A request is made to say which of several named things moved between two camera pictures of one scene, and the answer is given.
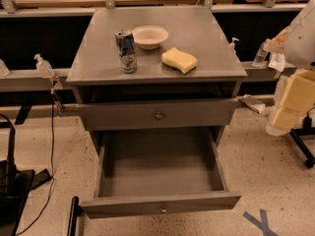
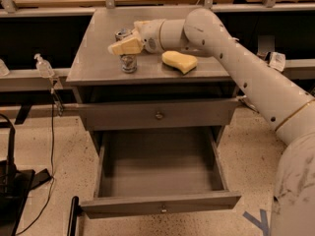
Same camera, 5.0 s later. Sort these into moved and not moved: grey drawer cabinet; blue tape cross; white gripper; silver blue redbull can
Moved: white gripper
Not moved: blue tape cross; silver blue redbull can; grey drawer cabinet
